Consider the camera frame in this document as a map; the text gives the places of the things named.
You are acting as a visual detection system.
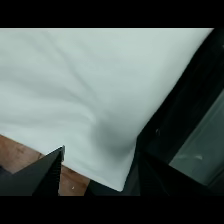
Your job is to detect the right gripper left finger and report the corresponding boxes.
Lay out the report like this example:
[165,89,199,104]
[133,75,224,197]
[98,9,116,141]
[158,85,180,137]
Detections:
[0,145,66,197]

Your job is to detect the white T-shirt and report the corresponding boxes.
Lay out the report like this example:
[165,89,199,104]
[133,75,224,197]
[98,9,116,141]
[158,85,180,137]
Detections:
[0,28,214,193]

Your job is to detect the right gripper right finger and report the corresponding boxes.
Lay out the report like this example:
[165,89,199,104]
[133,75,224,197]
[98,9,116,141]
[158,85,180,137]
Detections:
[137,151,215,197]

